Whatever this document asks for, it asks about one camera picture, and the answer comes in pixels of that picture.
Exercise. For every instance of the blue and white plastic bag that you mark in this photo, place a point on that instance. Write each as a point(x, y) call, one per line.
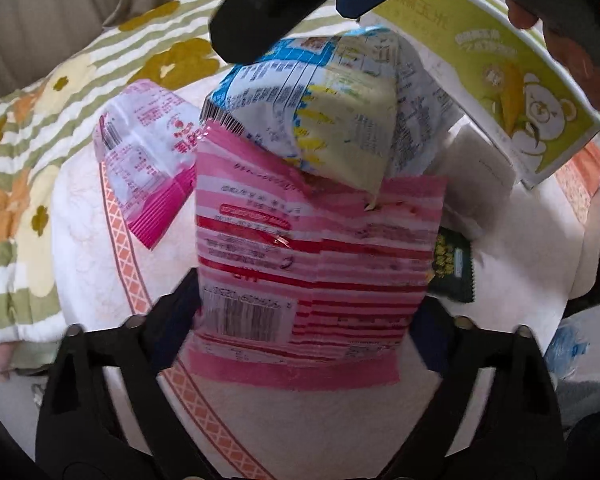
point(567, 347)

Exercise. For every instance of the blue and cream snack packet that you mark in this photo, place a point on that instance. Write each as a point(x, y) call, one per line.
point(330, 110)

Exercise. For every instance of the green cardboard box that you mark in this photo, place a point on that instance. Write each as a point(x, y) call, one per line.
point(530, 100)

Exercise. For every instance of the beige curtain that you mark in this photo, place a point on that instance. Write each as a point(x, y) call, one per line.
point(70, 5)

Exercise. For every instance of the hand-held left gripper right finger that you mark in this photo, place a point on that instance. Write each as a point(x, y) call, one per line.
point(425, 342)

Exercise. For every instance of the dark green snack packet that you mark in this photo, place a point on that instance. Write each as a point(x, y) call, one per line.
point(452, 265)

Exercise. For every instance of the floral striped blanket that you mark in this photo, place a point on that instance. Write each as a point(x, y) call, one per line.
point(35, 160)

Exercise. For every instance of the person's right hand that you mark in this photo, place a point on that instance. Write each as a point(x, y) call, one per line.
point(585, 75)

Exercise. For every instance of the pink and white snack packet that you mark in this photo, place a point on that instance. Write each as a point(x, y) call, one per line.
point(140, 160)

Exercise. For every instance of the pink striped snack packet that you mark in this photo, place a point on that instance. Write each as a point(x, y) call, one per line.
point(305, 285)

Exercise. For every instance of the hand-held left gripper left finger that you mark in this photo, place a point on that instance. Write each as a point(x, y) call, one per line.
point(177, 322)

